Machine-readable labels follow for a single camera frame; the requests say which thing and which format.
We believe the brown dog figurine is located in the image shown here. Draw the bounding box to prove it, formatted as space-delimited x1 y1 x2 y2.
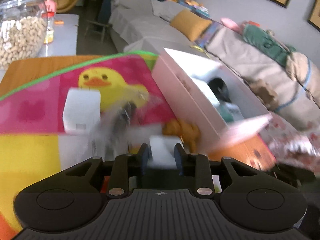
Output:
162 119 200 153

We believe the clear plastic bag with items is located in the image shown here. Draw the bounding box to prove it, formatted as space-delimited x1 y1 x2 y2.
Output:
87 88 163 161

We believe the white small rectangular box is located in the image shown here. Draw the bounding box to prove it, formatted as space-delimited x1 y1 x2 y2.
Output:
147 135 183 170

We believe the teal handheld fan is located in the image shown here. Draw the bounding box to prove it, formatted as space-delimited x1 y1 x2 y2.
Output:
217 102 244 123

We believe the small white cube box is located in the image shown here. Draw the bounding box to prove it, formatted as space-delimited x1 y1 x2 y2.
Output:
62 88 101 134

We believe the black cylindrical cup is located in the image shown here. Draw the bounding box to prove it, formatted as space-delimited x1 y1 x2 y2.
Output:
208 77 231 103

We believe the white product box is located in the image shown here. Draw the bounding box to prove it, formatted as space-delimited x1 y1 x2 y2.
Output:
191 77 220 107

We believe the colourful cartoon play mat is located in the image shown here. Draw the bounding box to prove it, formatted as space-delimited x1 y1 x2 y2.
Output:
1 51 175 239

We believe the pink open gift box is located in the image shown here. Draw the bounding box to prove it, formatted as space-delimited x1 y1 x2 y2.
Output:
151 48 272 153

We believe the pink floral blanket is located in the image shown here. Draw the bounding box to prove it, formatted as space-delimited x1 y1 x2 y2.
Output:
260 113 319 176

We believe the brown teddy bear plush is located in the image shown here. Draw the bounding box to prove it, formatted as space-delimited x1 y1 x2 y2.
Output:
249 79 279 111

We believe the yellow cushion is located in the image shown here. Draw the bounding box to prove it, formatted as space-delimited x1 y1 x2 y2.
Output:
170 9 212 42

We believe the green plush pillow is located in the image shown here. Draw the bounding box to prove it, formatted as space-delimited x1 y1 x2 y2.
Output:
242 24 296 67

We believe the beige rolled pillow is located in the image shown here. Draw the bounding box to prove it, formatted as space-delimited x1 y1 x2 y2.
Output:
285 52 320 106

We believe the beige covered sofa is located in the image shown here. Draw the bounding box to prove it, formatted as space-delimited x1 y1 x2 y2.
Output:
108 0 320 131

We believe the white low coffee table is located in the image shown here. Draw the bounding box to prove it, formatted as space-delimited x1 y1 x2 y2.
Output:
37 14 79 57

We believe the pink plush toy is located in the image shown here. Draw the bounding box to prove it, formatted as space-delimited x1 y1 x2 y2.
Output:
220 17 242 35

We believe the small red-lid jar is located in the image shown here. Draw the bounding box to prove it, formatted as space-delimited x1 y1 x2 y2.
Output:
42 11 55 44

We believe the glass jar of peanuts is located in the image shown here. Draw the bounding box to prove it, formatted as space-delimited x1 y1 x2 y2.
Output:
1 0 48 70

